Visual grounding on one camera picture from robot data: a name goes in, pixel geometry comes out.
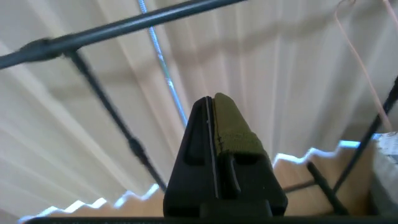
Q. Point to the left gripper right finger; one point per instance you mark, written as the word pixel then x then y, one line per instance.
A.
pixel 264 186

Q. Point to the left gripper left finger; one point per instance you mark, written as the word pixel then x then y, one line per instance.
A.
pixel 192 183

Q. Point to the green long-sleeved shirt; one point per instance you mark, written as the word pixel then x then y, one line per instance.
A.
pixel 233 130

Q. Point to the white laundry basket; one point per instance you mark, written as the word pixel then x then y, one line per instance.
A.
pixel 388 143

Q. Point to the pink clothes hanger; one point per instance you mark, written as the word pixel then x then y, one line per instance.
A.
pixel 367 77

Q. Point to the black clothes rack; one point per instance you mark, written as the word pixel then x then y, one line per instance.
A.
pixel 109 31

